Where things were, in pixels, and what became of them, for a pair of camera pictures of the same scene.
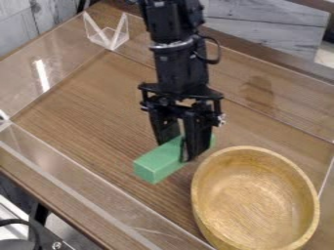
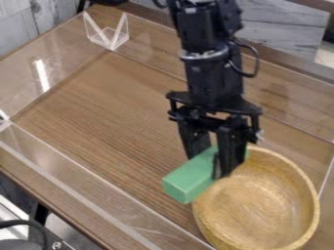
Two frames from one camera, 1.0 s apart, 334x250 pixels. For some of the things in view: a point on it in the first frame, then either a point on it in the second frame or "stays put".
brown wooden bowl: (253, 200) stays put
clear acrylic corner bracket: (106, 37) stays put
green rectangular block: (159, 161) to (187, 181)
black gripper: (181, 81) to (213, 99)
